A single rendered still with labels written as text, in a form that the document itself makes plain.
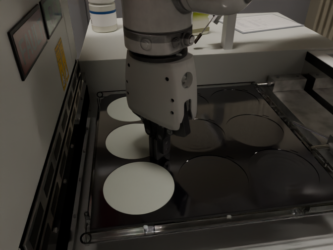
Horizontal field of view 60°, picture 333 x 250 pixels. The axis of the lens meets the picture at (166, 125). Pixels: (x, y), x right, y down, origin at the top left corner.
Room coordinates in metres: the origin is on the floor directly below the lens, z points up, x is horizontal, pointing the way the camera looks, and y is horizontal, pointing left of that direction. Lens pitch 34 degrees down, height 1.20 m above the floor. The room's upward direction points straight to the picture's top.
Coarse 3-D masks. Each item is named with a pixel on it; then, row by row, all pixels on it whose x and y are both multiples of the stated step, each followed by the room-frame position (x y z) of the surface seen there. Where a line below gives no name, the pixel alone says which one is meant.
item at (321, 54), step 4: (312, 52) 0.66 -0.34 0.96; (316, 52) 0.66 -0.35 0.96; (320, 52) 0.66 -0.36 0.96; (324, 52) 0.66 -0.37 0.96; (328, 52) 0.66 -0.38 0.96; (332, 52) 0.66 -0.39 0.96; (316, 56) 0.63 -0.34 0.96; (320, 56) 0.63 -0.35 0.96; (324, 56) 0.63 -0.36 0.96; (328, 56) 0.63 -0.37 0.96; (332, 56) 0.64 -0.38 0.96; (324, 60) 0.61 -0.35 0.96; (328, 60) 0.61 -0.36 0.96; (332, 60) 0.61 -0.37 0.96; (332, 64) 0.58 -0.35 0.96
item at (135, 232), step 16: (288, 208) 0.25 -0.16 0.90; (304, 208) 0.25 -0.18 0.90; (320, 208) 0.25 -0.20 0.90; (160, 224) 0.22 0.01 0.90; (176, 224) 0.22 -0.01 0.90; (192, 224) 0.22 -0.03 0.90; (208, 224) 0.22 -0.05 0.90; (224, 224) 0.23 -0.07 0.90; (240, 224) 0.23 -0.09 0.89; (80, 240) 0.20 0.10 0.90; (96, 240) 0.20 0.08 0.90; (112, 240) 0.21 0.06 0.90
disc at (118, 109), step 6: (114, 102) 0.52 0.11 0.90; (120, 102) 0.52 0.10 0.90; (126, 102) 0.52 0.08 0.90; (108, 108) 0.50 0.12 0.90; (114, 108) 0.50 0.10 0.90; (120, 108) 0.50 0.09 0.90; (126, 108) 0.50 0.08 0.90; (114, 114) 0.48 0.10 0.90; (120, 114) 0.48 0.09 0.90; (126, 114) 0.48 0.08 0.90; (132, 114) 0.48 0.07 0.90; (120, 120) 0.46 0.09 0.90; (126, 120) 0.46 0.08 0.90; (132, 120) 0.46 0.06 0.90; (138, 120) 0.46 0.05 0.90
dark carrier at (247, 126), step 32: (224, 96) 0.55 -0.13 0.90; (256, 96) 0.55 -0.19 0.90; (192, 128) 0.43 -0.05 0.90; (224, 128) 0.43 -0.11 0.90; (256, 128) 0.43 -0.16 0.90; (288, 128) 0.43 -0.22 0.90; (96, 160) 0.34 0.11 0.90; (128, 160) 0.34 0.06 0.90; (160, 160) 0.34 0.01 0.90; (192, 160) 0.34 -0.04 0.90; (224, 160) 0.34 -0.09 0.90; (256, 160) 0.34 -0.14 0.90; (288, 160) 0.34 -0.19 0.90; (96, 192) 0.28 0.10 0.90; (192, 192) 0.28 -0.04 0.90; (224, 192) 0.28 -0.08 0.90; (256, 192) 0.28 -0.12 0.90; (288, 192) 0.28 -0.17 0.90; (320, 192) 0.28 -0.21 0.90; (96, 224) 0.22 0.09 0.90; (128, 224) 0.22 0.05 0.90
